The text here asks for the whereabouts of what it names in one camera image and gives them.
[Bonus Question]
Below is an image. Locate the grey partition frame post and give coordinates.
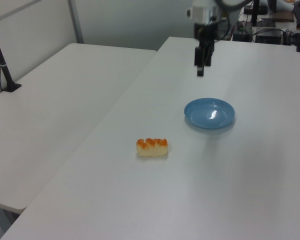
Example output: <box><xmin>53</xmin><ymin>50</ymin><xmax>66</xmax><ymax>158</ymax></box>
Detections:
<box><xmin>67</xmin><ymin>0</ymin><xmax>85</xmax><ymax>44</ymax></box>

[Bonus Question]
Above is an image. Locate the black camera stand pole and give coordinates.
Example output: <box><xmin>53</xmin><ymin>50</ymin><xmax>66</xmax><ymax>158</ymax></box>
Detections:
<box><xmin>0</xmin><ymin>19</ymin><xmax>23</xmax><ymax>94</ymax></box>

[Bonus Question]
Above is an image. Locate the small black box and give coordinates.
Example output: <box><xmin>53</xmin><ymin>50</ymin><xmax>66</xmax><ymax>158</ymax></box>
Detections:
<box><xmin>232</xmin><ymin>31</ymin><xmax>252</xmax><ymax>42</ymax></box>

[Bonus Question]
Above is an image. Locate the bread roll with orange glaze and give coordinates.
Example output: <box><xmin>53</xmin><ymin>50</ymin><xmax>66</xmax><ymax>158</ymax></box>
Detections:
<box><xmin>135</xmin><ymin>137</ymin><xmax>169</xmax><ymax>158</ymax></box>

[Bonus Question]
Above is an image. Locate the black electronics box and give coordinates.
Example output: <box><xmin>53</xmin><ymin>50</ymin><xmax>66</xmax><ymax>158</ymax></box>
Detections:
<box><xmin>254</xmin><ymin>28</ymin><xmax>284</xmax><ymax>46</ymax></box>

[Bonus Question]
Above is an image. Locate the black upright pole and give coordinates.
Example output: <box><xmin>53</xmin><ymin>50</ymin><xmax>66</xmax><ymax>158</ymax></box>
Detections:
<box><xmin>250</xmin><ymin>0</ymin><xmax>261</xmax><ymax>27</ymax></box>

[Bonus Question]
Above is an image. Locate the brown board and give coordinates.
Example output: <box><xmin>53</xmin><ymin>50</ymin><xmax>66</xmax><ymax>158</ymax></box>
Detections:
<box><xmin>272</xmin><ymin>12</ymin><xmax>295</xmax><ymax>22</ymax></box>

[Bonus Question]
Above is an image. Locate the blue plastic plate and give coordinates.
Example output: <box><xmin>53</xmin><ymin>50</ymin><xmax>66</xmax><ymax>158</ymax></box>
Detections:
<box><xmin>183</xmin><ymin>97</ymin><xmax>236</xmax><ymax>130</ymax></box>

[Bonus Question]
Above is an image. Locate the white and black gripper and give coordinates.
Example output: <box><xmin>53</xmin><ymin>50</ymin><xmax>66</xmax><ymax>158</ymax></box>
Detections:
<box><xmin>186</xmin><ymin>0</ymin><xmax>219</xmax><ymax>77</ymax></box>

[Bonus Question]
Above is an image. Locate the black round base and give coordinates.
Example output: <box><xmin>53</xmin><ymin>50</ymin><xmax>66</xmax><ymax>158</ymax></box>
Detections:
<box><xmin>243</xmin><ymin>5</ymin><xmax>268</xmax><ymax>15</ymax></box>

